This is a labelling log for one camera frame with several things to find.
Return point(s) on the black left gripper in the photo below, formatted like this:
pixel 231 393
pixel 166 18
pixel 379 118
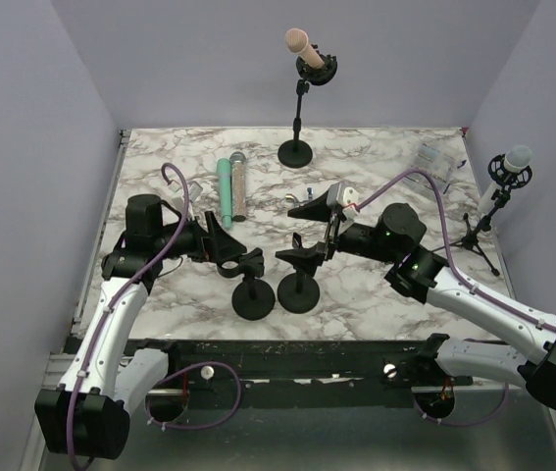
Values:
pixel 216 245

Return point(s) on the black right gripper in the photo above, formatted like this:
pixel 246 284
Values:
pixel 318 209

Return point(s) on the black clip microphone stand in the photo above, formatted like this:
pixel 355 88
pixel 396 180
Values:
pixel 299 292

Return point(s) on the black ring-clip microphone stand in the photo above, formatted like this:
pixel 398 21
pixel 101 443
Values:
pixel 253 299

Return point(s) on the mint green microphone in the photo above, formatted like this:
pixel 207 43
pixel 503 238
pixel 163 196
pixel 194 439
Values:
pixel 224 177

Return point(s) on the glitter microphone silver mesh head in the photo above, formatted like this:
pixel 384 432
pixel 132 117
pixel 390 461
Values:
pixel 238 186

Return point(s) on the pink microphone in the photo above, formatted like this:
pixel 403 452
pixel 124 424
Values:
pixel 298 42

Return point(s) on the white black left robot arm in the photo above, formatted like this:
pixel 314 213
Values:
pixel 88 413

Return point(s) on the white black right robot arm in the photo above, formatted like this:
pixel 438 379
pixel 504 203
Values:
pixel 526 354

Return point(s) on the chrome metal pipe fitting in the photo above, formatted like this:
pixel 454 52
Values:
pixel 296 200

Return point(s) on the clear plastic packet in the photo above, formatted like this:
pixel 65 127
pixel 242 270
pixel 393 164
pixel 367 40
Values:
pixel 436 158

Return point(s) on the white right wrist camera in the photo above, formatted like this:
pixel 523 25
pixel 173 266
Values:
pixel 343 198

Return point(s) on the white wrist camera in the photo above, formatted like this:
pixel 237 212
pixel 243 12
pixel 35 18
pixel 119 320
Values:
pixel 343 198
pixel 177 196

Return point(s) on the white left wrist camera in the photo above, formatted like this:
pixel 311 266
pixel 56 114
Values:
pixel 177 196

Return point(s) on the black mounting rail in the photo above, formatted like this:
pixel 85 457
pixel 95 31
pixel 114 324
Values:
pixel 285 374

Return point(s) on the black shock mount tripod stand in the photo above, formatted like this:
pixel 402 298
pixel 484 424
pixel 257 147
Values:
pixel 470 240

